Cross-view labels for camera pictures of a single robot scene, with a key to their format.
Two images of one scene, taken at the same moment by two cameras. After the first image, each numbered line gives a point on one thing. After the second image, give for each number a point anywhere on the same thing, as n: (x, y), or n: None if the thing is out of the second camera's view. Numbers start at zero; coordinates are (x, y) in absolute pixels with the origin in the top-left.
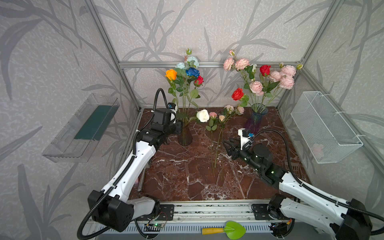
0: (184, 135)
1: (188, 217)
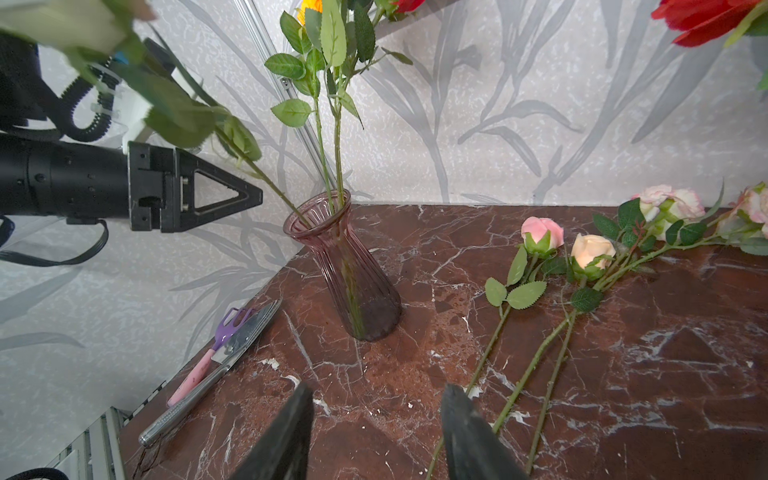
0: (364, 299)
1: None
